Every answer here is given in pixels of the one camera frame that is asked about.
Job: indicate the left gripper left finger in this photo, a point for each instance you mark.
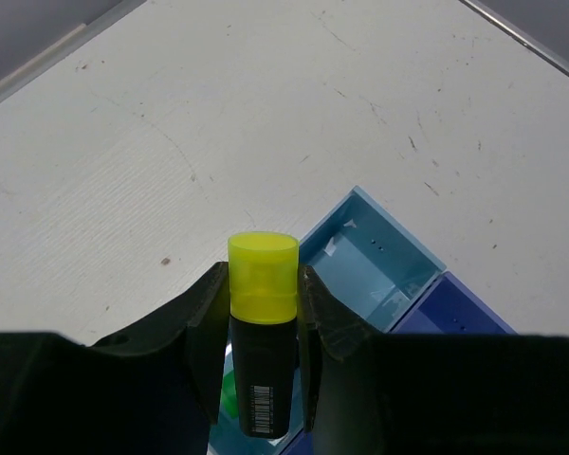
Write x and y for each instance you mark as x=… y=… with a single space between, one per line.
x=195 y=326

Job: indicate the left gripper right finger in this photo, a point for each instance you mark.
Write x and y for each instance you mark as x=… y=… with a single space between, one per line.
x=340 y=367

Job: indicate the yellow cap black highlighter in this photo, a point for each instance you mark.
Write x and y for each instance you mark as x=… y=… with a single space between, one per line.
x=263 y=293

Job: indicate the three-colour compartment box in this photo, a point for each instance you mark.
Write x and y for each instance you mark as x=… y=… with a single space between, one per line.
x=376 y=267

